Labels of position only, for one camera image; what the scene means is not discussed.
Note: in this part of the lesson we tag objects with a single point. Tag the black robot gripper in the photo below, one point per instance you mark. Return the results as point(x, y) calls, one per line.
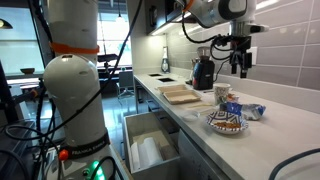
point(240, 55)

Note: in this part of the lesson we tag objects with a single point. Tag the blue pretzel crisps packet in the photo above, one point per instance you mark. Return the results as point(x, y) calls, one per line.
point(247, 111)

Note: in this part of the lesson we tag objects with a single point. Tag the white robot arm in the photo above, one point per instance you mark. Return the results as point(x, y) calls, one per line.
point(71, 78)

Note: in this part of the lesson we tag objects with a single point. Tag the orange purple snack packet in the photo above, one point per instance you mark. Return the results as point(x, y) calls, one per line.
point(233, 98)

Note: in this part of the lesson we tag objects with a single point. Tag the beige foam clamshell container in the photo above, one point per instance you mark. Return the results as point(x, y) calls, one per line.
point(179, 94)

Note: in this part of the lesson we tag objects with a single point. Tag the patterned paper cup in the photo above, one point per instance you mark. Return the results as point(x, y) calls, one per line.
point(221, 90)

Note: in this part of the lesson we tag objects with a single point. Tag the black coffee grinder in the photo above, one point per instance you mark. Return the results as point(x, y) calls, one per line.
point(203, 70)

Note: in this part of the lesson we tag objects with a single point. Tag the white plastic knife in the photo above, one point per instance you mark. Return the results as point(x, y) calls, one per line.
point(202, 105)

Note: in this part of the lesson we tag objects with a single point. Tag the blue patterned paper bowl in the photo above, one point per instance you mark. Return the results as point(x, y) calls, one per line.
point(226, 123)

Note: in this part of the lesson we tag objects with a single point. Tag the white plastic lid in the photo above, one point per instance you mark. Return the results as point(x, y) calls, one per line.
point(190, 116)

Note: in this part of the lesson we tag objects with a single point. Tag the open white drawer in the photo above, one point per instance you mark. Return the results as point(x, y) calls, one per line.
point(136, 129)

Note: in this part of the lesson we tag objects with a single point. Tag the white paper roll in drawer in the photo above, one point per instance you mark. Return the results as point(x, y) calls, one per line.
point(145, 154)

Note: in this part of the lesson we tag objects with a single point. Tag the white wall outlet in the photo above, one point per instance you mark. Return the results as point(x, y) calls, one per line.
point(253, 51)

